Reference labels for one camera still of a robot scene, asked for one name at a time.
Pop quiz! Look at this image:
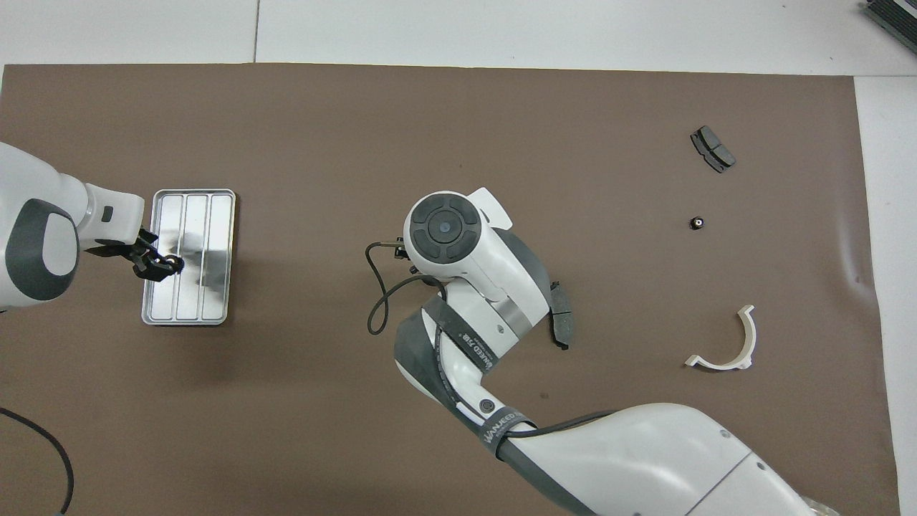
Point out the short dark grey brake pad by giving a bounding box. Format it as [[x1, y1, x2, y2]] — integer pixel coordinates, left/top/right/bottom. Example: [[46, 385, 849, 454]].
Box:
[[690, 125, 736, 174]]

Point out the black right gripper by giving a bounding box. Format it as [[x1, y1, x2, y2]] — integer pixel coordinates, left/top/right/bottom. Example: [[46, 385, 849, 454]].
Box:
[[395, 238, 419, 278]]

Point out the dark ribbed device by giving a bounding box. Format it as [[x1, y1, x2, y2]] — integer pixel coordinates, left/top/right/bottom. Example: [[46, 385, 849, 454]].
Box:
[[863, 0, 917, 55]]

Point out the silver metal compartment tray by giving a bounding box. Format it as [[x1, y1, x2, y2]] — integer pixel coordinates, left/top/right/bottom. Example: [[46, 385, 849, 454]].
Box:
[[141, 188, 237, 327]]

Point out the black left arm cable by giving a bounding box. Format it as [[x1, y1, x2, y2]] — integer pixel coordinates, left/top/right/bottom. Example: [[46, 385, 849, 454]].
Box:
[[0, 406, 76, 516]]

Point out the brown table mat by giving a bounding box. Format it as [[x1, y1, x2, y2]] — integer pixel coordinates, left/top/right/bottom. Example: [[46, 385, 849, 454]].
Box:
[[0, 63, 902, 516]]

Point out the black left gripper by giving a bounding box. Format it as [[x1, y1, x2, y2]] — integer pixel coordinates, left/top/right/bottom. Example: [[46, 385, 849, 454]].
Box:
[[84, 228, 181, 282]]

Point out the white curved plastic bracket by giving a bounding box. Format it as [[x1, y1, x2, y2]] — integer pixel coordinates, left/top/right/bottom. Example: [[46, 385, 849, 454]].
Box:
[[684, 305, 757, 372]]

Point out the black velcro cable strap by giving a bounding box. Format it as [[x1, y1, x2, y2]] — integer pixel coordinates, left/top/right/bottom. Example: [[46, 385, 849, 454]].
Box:
[[423, 296, 500, 375], [476, 406, 537, 461]]

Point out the long dark grey brake pad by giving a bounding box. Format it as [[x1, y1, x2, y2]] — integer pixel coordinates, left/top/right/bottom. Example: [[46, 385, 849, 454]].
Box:
[[546, 280, 576, 351]]

